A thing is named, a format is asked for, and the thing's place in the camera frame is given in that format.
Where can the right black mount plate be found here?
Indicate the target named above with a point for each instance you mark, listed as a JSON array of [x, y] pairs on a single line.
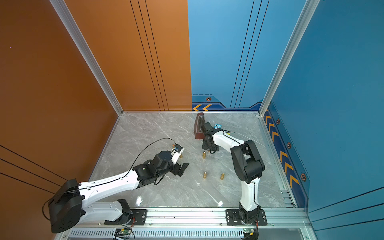
[[233, 218]]

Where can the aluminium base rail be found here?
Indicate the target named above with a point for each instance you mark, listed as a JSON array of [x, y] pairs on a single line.
[[200, 224]]

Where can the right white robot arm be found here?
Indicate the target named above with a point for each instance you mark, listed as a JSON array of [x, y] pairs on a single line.
[[248, 166]]

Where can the right aluminium corner post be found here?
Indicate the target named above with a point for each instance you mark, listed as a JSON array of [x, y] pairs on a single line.
[[294, 41]]

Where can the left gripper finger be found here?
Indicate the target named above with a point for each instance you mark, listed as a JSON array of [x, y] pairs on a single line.
[[183, 166], [180, 172]]

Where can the left aluminium corner post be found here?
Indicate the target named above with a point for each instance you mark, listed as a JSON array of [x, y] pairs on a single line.
[[73, 29]]

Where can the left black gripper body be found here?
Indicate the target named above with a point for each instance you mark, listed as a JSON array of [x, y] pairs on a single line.
[[174, 168]]

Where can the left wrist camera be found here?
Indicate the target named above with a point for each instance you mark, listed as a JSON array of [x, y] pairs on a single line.
[[176, 153]]

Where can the left black mount plate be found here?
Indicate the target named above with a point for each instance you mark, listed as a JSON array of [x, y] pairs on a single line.
[[140, 216]]

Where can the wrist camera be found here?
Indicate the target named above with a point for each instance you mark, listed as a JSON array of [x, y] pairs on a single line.
[[176, 153], [207, 128]]

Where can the left green circuit board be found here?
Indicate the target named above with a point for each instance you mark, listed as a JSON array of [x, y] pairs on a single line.
[[123, 233]]

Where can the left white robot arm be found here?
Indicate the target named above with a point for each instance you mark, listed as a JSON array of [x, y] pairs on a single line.
[[69, 205]]

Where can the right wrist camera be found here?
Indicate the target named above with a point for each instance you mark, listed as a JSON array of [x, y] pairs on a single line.
[[207, 128]]

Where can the aluminium corner post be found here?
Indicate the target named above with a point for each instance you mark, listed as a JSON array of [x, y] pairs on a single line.
[[73, 29], [294, 41]]

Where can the black mount plate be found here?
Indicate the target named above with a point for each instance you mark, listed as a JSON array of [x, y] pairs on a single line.
[[140, 216], [233, 218]]

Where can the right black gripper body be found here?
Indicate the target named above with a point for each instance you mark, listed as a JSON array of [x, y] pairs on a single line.
[[205, 146]]

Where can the dark red metronome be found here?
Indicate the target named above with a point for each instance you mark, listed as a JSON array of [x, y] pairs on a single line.
[[199, 122]]

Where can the right green circuit board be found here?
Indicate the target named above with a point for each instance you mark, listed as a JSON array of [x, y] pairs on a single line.
[[253, 235]]

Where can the green circuit board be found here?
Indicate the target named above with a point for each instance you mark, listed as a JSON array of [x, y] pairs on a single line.
[[253, 235], [123, 233]]

